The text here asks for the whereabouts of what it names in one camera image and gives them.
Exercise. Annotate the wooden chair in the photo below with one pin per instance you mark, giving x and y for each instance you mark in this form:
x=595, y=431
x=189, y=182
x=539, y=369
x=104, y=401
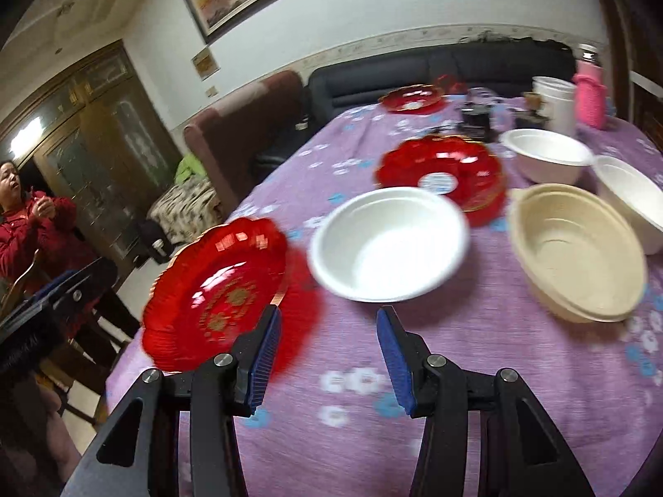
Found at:
x=23, y=274

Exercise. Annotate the beige disposable bowl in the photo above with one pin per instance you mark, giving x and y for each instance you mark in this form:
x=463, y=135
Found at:
x=575, y=248

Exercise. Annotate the wooden glass door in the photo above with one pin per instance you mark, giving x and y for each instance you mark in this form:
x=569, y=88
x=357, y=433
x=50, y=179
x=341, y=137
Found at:
x=119, y=129

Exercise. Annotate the wall socket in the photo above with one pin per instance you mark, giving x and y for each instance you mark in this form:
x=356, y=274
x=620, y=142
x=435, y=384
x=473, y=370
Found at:
x=211, y=92

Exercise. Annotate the black jar with brown lid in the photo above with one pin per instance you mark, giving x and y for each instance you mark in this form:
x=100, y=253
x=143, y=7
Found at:
x=531, y=114

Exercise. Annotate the white plastic cup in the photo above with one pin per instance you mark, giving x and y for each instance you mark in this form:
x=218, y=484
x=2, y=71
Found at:
x=559, y=108

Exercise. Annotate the green cloth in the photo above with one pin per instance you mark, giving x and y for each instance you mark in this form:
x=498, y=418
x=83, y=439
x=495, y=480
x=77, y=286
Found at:
x=189, y=168

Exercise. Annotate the person's left forearm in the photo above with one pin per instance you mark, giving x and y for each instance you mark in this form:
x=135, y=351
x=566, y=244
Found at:
x=54, y=429

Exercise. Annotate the white disposable bowl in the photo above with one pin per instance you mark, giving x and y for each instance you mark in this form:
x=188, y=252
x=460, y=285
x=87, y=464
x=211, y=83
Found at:
x=388, y=238
x=544, y=150
x=626, y=196

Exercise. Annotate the dark clothes pile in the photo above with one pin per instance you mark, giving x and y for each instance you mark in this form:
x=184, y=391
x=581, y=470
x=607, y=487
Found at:
x=518, y=40

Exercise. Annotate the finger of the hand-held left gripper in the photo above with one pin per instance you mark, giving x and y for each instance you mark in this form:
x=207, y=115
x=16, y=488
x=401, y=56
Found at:
x=77, y=295

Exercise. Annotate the patterned blanket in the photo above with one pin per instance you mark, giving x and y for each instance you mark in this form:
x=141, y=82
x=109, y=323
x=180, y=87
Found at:
x=181, y=207

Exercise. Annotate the brown armchair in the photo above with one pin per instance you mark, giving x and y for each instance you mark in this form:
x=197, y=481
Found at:
x=243, y=124

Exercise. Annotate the red plastic plate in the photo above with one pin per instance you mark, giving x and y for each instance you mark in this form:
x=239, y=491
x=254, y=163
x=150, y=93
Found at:
x=207, y=290
x=456, y=165
x=412, y=99

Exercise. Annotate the black bag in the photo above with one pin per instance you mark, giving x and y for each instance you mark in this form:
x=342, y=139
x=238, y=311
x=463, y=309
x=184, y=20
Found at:
x=150, y=238

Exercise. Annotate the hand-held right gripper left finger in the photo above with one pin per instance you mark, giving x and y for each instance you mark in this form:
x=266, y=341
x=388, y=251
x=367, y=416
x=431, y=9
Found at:
x=267, y=357

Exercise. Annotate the black leather sofa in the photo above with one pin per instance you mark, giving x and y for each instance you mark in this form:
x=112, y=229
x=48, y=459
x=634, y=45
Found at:
x=373, y=77

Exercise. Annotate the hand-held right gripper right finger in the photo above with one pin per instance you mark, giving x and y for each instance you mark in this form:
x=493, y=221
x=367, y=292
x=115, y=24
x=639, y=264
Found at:
x=396, y=367

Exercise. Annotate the small framed wall picture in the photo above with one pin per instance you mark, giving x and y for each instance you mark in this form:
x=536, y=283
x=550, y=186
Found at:
x=205, y=63

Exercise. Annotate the pink sleeved bottle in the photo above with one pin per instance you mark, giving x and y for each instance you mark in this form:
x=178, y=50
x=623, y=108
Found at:
x=590, y=98

